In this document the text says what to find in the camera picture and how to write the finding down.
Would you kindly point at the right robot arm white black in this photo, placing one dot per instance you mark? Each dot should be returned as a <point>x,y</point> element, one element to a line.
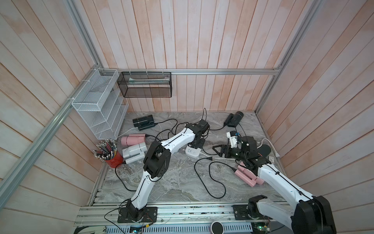
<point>305,213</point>

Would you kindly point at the far white power strip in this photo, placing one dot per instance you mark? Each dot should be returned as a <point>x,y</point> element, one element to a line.
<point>193,152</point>

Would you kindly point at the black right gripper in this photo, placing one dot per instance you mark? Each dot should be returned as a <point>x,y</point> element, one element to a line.
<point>223,149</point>

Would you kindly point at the pink folded hair dryer right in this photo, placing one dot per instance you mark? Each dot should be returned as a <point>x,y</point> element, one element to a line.
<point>247,176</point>

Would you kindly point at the pink hair dryer left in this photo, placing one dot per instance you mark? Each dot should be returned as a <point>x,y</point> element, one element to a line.
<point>132,139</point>

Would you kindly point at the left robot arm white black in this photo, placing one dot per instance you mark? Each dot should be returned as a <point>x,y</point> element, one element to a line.
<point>156,163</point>

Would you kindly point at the red cup of pencils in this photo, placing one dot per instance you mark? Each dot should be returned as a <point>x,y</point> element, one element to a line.
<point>107,151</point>

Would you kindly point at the dark green folded hair dryer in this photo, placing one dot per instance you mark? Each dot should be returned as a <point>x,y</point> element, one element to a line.
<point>233,120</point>

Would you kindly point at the dark green hair dryer copper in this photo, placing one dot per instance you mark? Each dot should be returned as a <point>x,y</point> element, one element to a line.
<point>265,150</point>

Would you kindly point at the black mesh wall basket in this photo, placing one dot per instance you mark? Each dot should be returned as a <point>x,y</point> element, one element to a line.
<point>145,84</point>

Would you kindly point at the black round sensor puck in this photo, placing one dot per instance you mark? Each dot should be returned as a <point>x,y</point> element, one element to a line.
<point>216,227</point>

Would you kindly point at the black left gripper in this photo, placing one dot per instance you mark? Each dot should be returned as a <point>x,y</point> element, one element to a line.
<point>200,146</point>

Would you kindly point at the white wire shelf rack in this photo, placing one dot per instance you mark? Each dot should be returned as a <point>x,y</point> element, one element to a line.
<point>100,103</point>

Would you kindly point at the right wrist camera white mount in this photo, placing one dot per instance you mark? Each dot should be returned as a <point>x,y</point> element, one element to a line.
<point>232,138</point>

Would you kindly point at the black folded hair dryer left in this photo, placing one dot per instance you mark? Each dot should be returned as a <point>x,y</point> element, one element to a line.
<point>143,123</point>

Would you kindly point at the white folded hair dryer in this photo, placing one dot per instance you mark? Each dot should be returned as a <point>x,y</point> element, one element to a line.
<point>134,153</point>

